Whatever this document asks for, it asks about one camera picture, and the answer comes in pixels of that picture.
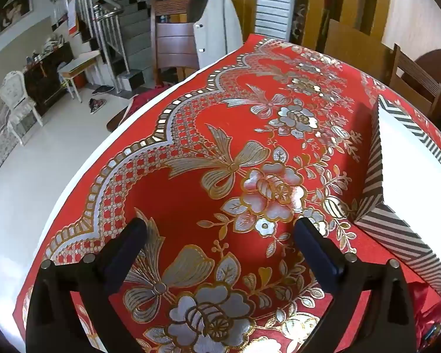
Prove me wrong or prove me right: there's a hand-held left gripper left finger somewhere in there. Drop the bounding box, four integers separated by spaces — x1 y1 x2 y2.
25 218 148 353

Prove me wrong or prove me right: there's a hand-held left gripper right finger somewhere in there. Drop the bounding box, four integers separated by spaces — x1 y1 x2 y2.
293 217 417 353

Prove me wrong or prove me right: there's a striped white-lined box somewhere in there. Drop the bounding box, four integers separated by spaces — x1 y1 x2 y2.
354 95 441 304

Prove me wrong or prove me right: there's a red plastic bag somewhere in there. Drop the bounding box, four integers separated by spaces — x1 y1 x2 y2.
407 283 441 353

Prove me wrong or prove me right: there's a red cloth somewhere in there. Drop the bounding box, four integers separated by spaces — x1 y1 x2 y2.
130 85 171 118

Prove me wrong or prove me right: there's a red floral tablecloth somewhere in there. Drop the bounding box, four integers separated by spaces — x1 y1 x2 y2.
13 33 441 353

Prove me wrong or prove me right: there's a white carved armchair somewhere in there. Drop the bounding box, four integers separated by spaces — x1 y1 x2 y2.
0 71 44 146

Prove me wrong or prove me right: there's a dark wooden cabinet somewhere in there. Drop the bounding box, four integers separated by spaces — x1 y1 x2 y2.
23 42 74 115

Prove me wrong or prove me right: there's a small white table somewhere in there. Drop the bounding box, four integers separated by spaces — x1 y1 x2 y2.
58 49 101 102

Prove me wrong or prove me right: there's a light wooden slat-back chair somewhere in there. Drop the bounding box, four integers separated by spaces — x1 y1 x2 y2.
390 44 441 118

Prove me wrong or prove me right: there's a brown panel-back chair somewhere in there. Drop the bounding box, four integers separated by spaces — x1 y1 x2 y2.
323 18 395 81

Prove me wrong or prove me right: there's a dark wooden slat-back chair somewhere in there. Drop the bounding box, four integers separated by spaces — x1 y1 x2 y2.
150 0 206 85

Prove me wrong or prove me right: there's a dark round table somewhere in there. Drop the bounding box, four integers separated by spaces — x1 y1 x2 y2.
415 49 441 118

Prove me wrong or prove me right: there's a grey staircase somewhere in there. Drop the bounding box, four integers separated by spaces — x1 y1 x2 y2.
51 0 171 92

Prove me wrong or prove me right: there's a metal stair railing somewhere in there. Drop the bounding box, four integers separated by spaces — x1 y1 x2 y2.
51 0 131 81

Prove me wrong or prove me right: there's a light grey jacket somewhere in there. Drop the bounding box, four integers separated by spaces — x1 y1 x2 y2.
193 0 243 70

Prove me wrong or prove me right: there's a white louvered door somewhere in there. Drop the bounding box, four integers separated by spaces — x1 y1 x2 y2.
255 0 298 41

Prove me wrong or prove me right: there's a framed wall painting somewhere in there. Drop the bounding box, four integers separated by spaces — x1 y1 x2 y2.
0 0 34 34

